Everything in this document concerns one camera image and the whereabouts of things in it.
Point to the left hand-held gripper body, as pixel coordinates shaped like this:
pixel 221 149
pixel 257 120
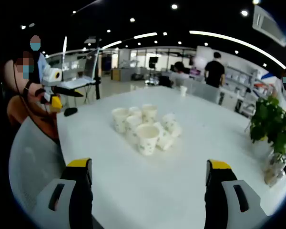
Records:
pixel 50 77

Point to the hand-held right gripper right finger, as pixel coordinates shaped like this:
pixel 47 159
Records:
pixel 217 190

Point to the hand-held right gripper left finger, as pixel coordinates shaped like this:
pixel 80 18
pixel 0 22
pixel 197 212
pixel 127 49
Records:
pixel 81 190

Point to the cluster of printed paper cups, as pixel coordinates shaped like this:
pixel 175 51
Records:
pixel 146 138

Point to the white paper cup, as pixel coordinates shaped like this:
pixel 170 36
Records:
pixel 183 91

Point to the person's left hand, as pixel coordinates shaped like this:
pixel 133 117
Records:
pixel 37 94

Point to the white side desk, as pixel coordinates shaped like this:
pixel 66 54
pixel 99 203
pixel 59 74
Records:
pixel 78 83

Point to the small black device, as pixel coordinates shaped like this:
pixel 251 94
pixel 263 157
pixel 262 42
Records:
pixel 70 112

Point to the black wristband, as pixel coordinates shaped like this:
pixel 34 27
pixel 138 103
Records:
pixel 26 88

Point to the black tripod stand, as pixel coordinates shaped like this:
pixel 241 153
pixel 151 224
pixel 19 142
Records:
pixel 97 81

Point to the white tube lamp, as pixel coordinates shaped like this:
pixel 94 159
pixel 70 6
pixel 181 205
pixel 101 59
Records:
pixel 64 47

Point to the person's head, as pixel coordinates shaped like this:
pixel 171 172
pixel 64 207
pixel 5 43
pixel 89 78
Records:
pixel 25 54

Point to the person's leg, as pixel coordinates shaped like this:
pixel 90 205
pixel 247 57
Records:
pixel 19 112

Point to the brown cabinet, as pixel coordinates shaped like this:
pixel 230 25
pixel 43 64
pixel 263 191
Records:
pixel 115 74

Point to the glass vase with pebbles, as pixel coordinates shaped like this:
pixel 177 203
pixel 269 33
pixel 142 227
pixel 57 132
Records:
pixel 272 171

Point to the white table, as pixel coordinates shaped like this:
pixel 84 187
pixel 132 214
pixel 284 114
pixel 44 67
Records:
pixel 157 181

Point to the potted green plant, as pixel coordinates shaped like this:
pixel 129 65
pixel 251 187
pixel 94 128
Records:
pixel 269 119

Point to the black monitor on stand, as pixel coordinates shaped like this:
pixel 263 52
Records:
pixel 153 61

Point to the black office chair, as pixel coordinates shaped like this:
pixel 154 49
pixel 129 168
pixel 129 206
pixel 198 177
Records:
pixel 164 81

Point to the grey mesh chair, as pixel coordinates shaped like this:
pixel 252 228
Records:
pixel 205 91

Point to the white storage shelf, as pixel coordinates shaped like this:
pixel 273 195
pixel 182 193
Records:
pixel 240 80

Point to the long ceiling light strip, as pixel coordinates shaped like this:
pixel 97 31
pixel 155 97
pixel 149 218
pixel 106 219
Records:
pixel 228 38

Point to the ceiling air conditioner vent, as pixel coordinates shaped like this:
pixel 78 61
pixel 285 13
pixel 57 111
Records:
pixel 269 23

